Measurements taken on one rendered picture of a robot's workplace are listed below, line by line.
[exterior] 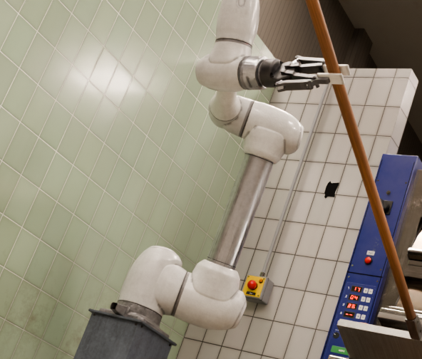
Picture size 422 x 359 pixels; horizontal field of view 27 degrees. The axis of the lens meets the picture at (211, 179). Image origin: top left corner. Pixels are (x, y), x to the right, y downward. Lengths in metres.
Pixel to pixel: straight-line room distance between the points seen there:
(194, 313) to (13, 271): 0.65
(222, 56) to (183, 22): 1.36
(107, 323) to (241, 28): 1.04
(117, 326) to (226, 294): 0.36
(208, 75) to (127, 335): 0.88
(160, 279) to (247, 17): 0.93
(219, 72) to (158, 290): 0.82
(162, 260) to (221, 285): 0.21
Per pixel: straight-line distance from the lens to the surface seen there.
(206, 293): 2.88
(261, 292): 3.74
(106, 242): 3.44
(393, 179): 3.78
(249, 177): 2.92
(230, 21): 2.42
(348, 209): 3.82
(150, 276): 2.89
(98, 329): 2.88
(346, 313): 3.58
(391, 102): 4.02
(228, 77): 2.38
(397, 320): 3.37
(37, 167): 3.15
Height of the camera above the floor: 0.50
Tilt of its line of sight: 20 degrees up
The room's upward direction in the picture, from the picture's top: 21 degrees clockwise
